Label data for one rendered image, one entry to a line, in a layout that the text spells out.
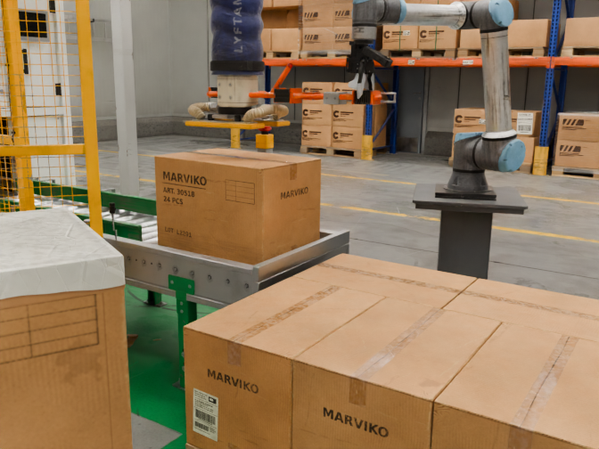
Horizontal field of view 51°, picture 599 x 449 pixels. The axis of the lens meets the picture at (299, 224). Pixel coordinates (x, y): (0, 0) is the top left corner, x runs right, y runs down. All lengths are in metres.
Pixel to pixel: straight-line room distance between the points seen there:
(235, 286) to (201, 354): 0.51
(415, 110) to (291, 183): 8.88
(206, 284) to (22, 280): 1.58
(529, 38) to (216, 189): 7.42
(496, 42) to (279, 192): 1.12
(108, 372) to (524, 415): 0.95
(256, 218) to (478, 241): 1.14
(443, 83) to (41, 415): 10.49
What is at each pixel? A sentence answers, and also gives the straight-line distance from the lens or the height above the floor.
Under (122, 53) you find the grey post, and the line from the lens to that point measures 5.53.
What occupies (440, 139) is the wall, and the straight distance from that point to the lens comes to 11.08.
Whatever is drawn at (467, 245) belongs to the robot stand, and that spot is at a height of 0.52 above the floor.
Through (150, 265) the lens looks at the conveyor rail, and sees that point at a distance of 2.67.
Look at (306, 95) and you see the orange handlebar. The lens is 2.46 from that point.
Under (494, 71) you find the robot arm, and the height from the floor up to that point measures 1.32.
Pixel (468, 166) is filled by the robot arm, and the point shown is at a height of 0.89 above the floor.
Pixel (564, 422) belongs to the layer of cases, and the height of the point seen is 0.54.
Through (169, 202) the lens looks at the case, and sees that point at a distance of 2.73.
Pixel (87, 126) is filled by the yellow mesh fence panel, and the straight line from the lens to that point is 2.66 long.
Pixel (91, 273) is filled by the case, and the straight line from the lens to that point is 0.96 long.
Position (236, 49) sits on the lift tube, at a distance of 2.58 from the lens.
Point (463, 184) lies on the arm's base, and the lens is 3.02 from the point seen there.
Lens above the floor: 1.28
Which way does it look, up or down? 13 degrees down
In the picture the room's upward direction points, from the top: 1 degrees clockwise
